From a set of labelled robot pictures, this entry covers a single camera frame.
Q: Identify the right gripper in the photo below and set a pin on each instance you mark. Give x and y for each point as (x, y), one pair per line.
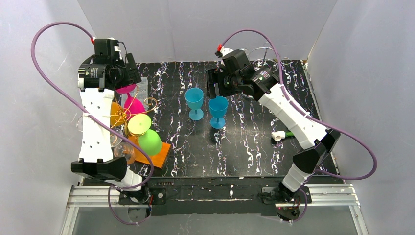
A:
(213, 83)

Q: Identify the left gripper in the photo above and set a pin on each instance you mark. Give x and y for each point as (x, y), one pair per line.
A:
(131, 74)

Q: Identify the blue wine glass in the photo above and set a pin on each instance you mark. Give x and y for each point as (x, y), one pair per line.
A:
(218, 108)
(194, 99)

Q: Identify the pink wine glass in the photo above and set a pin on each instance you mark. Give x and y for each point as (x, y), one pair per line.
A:
(132, 105)

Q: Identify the orange wine glass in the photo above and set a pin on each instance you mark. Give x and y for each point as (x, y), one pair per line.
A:
(117, 115)

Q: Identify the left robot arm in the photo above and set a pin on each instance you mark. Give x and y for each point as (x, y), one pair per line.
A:
(95, 160)

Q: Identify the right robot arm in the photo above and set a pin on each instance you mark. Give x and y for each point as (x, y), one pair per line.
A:
(316, 140)

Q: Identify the upright blue wine glass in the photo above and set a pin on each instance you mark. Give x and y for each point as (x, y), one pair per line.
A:
(194, 99)

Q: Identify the green wine glass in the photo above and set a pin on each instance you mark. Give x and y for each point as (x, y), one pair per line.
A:
(140, 126)

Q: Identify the clear wine glass front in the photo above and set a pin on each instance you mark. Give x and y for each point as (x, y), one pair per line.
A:
(124, 150)

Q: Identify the clear plastic organizer box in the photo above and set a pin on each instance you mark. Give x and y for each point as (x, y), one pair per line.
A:
(142, 91)

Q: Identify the green white pipe fitting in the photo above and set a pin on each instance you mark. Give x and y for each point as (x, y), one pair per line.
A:
(280, 135)

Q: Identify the silver wire glass rack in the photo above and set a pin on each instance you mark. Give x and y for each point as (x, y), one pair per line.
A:
(272, 63)

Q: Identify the gold wire rack wooden base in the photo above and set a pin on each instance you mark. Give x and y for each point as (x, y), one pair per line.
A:
(159, 159)

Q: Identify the aluminium base frame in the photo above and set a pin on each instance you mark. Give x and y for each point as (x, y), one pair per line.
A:
(175, 197)

